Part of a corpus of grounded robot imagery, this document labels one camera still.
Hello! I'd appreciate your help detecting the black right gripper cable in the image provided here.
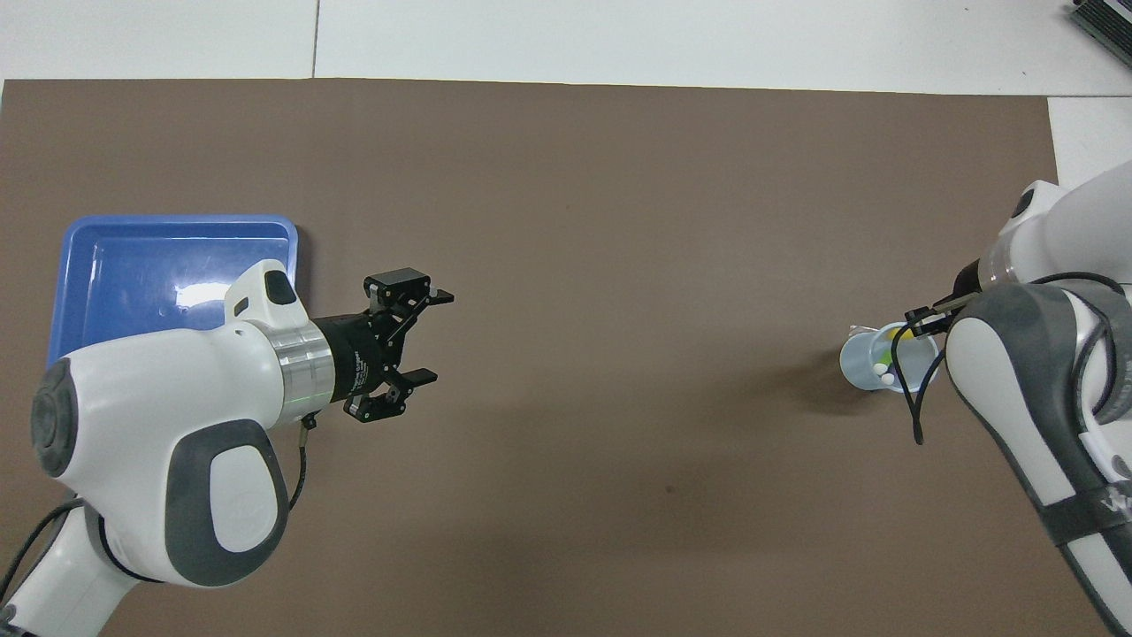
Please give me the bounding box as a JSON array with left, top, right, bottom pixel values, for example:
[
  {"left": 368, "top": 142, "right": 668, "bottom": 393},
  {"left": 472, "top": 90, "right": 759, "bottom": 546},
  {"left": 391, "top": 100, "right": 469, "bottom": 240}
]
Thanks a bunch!
[{"left": 889, "top": 270, "right": 1132, "bottom": 446}]

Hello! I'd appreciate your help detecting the grey ribbed device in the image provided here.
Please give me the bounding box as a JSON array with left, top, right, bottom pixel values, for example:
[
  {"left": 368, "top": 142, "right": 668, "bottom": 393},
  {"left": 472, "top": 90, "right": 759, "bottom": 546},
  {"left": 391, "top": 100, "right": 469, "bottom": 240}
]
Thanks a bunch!
[{"left": 1068, "top": 0, "right": 1132, "bottom": 45}]

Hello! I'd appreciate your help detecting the blue plastic tray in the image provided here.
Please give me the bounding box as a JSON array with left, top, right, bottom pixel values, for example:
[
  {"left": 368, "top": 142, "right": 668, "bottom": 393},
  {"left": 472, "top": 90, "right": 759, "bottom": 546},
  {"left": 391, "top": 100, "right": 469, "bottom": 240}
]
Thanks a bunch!
[{"left": 46, "top": 214, "right": 300, "bottom": 368}]

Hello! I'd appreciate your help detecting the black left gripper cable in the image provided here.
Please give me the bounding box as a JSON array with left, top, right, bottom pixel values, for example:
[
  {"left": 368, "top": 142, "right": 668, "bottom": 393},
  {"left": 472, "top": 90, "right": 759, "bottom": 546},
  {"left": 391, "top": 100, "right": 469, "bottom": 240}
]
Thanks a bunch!
[{"left": 0, "top": 410, "right": 321, "bottom": 611}]

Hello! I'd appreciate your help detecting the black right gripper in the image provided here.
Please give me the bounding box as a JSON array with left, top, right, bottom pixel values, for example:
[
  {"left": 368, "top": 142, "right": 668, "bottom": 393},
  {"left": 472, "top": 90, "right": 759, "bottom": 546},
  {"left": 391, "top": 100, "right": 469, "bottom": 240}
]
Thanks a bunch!
[{"left": 905, "top": 261, "right": 984, "bottom": 340}]

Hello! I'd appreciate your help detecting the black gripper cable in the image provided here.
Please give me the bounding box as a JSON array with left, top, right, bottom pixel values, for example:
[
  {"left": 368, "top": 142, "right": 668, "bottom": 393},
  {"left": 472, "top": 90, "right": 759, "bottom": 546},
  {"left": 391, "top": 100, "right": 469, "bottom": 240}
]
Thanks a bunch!
[
  {"left": 0, "top": 410, "right": 321, "bottom": 611},
  {"left": 889, "top": 270, "right": 1132, "bottom": 446}
]

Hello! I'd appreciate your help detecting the brown table mat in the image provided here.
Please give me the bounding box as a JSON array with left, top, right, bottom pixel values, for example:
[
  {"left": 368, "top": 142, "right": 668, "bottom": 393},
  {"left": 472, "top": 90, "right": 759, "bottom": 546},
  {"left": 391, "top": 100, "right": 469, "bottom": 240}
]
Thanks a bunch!
[{"left": 0, "top": 78, "right": 1113, "bottom": 637}]

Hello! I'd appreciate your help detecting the translucent plastic pen cup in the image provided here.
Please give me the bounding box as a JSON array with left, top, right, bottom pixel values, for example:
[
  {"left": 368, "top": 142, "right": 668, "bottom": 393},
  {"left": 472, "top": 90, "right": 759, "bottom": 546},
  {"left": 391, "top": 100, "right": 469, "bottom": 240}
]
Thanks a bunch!
[{"left": 840, "top": 321, "right": 940, "bottom": 393}]

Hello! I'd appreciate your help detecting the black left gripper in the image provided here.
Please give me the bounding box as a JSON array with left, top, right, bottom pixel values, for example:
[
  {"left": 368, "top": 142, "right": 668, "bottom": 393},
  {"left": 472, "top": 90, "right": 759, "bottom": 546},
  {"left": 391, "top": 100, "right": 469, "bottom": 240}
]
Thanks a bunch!
[{"left": 314, "top": 268, "right": 455, "bottom": 424}]

